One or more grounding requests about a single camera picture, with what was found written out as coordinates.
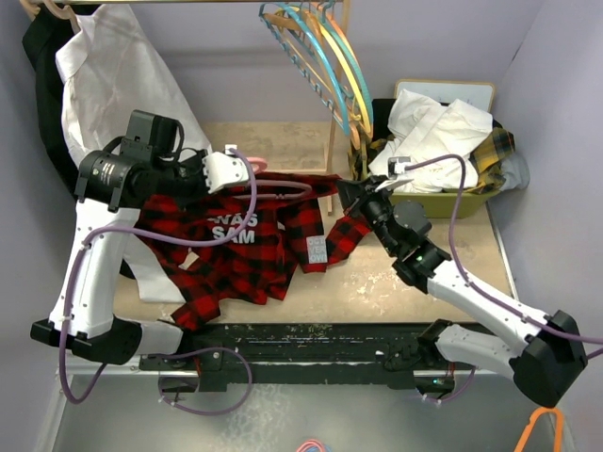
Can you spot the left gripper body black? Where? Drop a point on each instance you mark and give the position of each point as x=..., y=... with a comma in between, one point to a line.
x=186, y=177

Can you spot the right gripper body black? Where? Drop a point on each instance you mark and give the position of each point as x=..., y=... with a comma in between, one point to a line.
x=374, y=205

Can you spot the pink plastic hanger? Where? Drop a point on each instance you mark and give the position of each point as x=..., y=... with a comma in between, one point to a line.
x=272, y=189

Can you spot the red black plaid shirt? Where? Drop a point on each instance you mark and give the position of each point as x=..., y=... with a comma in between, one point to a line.
x=257, y=254

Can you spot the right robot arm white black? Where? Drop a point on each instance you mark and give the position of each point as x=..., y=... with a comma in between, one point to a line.
x=539, y=352

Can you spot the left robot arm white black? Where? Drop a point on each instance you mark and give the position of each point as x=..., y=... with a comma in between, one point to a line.
x=111, y=187

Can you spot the white shirt in basket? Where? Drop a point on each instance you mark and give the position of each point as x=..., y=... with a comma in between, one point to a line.
x=424, y=129

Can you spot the teal plastic hanger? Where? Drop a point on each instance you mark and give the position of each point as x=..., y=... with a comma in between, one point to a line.
x=351, y=83

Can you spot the yellow plastic hanger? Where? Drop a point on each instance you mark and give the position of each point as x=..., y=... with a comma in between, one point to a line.
x=326, y=78

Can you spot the yellow plaid shirt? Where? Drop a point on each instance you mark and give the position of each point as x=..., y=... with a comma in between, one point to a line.
x=487, y=160

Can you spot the white hanging shirt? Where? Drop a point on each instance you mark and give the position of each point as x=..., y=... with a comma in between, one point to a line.
x=108, y=70

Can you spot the orange plastic hanger on rack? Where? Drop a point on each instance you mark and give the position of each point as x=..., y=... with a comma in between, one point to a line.
x=306, y=66

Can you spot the blue plastic hanger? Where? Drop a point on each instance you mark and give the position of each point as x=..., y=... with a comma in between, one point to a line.
x=311, y=56

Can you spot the orange hanger on floor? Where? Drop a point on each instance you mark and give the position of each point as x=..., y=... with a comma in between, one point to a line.
x=543, y=420

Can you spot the green laundry basket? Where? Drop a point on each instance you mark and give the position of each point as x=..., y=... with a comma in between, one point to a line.
x=436, y=205

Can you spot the grey blue garment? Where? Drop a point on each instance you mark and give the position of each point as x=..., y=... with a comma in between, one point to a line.
x=515, y=172

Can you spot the wooden clothes rack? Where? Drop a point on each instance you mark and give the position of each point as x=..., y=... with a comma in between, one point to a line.
x=231, y=70

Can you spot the black hanging garment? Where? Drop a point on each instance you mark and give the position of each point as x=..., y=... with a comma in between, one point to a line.
x=41, y=41

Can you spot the pink blue hangers bottom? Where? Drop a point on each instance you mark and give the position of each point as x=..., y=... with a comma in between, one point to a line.
x=313, y=445

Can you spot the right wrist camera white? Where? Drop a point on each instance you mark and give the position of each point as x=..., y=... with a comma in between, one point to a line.
x=397, y=173

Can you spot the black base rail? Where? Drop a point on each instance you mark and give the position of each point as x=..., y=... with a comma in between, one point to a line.
x=385, y=354

